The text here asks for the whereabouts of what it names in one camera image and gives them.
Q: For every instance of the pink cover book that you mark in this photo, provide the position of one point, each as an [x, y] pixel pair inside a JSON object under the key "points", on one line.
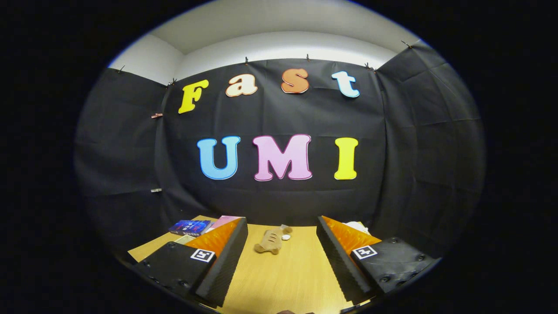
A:
{"points": [[224, 221]]}

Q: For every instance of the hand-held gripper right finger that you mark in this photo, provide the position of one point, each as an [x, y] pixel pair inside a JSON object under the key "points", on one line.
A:
{"points": [[335, 257]]}

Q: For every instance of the black backdrop cloth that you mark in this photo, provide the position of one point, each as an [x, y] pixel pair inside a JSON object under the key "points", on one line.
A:
{"points": [[270, 117]]}

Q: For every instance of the white plush toy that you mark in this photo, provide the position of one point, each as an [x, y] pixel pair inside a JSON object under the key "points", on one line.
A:
{"points": [[357, 226]]}

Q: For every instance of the tan plush fish toy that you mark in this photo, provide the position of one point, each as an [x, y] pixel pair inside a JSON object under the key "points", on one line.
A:
{"points": [[270, 240]]}

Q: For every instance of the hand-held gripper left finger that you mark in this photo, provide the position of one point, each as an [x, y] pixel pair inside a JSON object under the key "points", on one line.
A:
{"points": [[226, 261]]}

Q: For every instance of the blue book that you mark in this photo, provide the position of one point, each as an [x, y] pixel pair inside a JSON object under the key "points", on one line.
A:
{"points": [[189, 226]]}

